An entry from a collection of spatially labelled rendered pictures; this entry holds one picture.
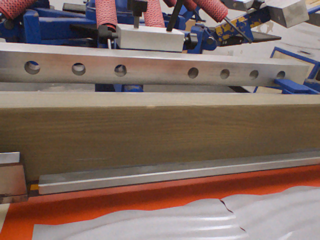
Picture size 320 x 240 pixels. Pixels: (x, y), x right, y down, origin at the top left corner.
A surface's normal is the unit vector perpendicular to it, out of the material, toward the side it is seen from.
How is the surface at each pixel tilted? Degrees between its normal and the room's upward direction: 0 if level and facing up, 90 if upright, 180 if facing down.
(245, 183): 0
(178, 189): 0
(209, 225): 29
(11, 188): 90
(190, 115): 90
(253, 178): 0
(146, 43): 90
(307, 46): 90
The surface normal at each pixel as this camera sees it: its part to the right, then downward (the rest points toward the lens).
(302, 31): -0.95, 0.03
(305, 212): 0.29, -0.54
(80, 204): 0.12, -0.88
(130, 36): 0.29, 0.47
